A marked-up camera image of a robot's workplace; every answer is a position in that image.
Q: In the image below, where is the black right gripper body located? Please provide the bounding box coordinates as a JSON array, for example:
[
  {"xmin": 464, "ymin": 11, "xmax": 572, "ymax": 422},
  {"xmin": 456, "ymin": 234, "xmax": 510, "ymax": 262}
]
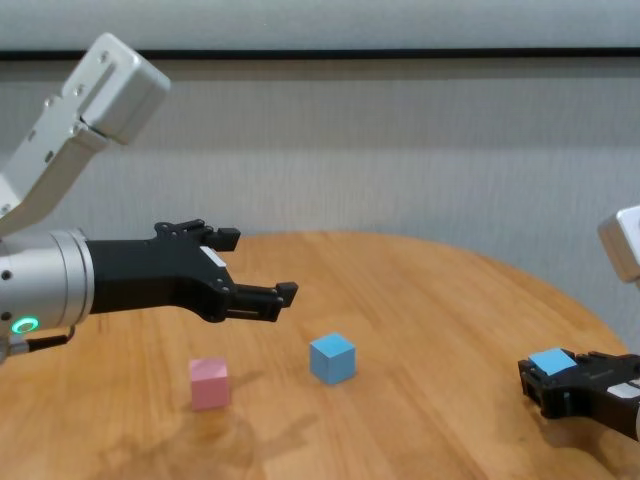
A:
[{"xmin": 553, "ymin": 366, "xmax": 640, "ymax": 442}]

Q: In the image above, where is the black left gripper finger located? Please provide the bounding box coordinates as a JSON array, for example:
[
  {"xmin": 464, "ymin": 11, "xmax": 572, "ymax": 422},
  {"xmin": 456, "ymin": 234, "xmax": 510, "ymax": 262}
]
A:
[
  {"xmin": 153, "ymin": 218, "xmax": 242, "ymax": 253},
  {"xmin": 222, "ymin": 281, "xmax": 300, "ymax": 324}
]

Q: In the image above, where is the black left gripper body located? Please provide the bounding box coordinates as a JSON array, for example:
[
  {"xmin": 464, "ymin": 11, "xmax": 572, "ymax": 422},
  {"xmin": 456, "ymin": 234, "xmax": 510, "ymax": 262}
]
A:
[{"xmin": 84, "ymin": 233, "xmax": 235, "ymax": 324}]

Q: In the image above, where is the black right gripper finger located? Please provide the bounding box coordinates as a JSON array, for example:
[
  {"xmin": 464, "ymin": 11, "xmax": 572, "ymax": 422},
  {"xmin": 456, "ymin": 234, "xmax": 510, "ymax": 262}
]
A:
[
  {"xmin": 574, "ymin": 351, "xmax": 640, "ymax": 374},
  {"xmin": 517, "ymin": 358, "xmax": 572, "ymax": 420}
]

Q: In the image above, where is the blue cube block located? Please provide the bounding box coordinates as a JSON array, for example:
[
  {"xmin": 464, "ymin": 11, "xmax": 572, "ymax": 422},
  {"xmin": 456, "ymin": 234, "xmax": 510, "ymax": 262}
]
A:
[
  {"xmin": 309, "ymin": 332, "xmax": 357, "ymax": 387},
  {"xmin": 528, "ymin": 348, "xmax": 577, "ymax": 376}
]

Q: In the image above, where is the pink cube block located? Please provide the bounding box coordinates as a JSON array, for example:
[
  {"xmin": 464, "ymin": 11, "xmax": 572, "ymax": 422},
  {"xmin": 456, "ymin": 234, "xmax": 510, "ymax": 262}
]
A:
[{"xmin": 188, "ymin": 357, "xmax": 231, "ymax": 412}]

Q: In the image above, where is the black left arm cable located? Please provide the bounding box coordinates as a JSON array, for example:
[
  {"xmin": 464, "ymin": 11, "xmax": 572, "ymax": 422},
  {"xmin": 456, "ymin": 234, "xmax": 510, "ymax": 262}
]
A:
[{"xmin": 9, "ymin": 324, "xmax": 77, "ymax": 356}]

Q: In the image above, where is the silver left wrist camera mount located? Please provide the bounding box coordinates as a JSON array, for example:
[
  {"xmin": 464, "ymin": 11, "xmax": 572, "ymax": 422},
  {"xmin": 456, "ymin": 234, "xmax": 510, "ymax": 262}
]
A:
[{"xmin": 0, "ymin": 32, "xmax": 173, "ymax": 236}]

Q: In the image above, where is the black wall trim strip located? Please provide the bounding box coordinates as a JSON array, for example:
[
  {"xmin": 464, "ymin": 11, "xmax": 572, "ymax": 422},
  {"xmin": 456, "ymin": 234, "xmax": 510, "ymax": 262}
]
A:
[{"xmin": 0, "ymin": 47, "xmax": 640, "ymax": 62}]

